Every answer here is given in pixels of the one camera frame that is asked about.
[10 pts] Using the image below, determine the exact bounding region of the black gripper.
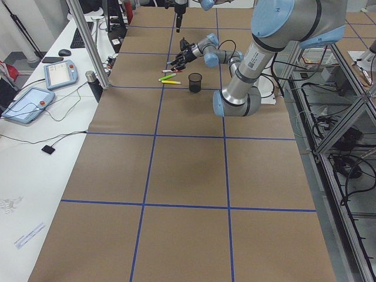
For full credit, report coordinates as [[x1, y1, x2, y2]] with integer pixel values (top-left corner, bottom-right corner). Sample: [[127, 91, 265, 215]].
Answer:
[[174, 0, 187, 32], [170, 43, 203, 70]]

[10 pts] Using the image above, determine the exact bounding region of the green highlighter pen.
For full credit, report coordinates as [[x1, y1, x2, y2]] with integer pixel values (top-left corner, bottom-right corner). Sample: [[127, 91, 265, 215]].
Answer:
[[158, 73, 177, 82]]

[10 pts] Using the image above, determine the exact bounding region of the red marker pen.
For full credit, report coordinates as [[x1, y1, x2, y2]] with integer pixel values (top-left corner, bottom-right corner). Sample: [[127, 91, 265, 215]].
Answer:
[[162, 69, 182, 73]]

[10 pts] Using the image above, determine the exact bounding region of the yellow highlighter pen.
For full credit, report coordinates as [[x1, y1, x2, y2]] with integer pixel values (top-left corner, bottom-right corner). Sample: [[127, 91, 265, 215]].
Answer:
[[161, 80, 182, 85]]

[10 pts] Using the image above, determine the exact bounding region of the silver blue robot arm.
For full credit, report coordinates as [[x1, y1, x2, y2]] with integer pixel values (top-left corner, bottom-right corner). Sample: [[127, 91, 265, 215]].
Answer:
[[171, 0, 347, 117], [173, 0, 231, 33]]

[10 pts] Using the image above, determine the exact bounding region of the black mesh pen cup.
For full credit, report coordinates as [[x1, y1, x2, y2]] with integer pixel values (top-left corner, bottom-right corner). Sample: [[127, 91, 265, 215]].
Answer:
[[188, 73, 202, 93]]

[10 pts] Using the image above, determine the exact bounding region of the black water bottle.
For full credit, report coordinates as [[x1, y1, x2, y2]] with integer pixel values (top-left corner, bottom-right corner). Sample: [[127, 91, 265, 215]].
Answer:
[[85, 70, 103, 103]]

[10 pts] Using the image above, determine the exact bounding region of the black keyboard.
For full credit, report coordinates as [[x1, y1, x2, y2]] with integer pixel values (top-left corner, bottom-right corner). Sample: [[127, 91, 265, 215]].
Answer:
[[70, 22, 94, 49]]

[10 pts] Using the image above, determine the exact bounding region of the black computer mouse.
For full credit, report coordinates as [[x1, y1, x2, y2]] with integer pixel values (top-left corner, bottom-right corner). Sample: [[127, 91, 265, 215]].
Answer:
[[58, 49, 72, 57]]

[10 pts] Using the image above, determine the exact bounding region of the far teach pendant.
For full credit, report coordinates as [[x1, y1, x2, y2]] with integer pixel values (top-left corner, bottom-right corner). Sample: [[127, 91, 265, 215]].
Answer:
[[43, 59, 78, 90]]

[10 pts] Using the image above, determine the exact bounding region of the teach pendant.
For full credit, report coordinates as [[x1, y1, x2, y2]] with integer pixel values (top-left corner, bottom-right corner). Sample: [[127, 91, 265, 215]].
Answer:
[[43, 59, 78, 90], [1, 87, 55, 124]]

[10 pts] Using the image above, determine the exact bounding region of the near teach pendant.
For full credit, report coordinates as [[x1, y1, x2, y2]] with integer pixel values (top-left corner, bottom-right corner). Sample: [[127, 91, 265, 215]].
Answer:
[[1, 87, 55, 124]]

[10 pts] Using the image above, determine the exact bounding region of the small black square pad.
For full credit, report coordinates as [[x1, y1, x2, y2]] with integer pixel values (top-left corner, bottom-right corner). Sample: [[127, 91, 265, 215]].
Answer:
[[41, 145, 55, 155]]

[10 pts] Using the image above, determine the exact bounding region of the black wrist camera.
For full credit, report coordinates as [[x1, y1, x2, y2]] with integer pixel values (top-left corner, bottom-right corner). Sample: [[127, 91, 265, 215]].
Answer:
[[179, 38, 195, 52]]

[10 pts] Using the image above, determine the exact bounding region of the black camera cable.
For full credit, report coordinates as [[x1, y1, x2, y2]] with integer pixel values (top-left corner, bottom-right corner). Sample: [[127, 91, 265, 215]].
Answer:
[[217, 39, 237, 59]]

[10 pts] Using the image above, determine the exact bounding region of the aluminium frame post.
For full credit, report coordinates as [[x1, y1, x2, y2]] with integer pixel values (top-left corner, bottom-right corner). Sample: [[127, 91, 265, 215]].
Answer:
[[66, 0, 110, 89]]

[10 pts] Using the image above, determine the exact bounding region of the white camera stand column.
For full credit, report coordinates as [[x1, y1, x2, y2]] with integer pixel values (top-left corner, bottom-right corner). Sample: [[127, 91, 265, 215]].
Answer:
[[254, 75, 276, 105]]

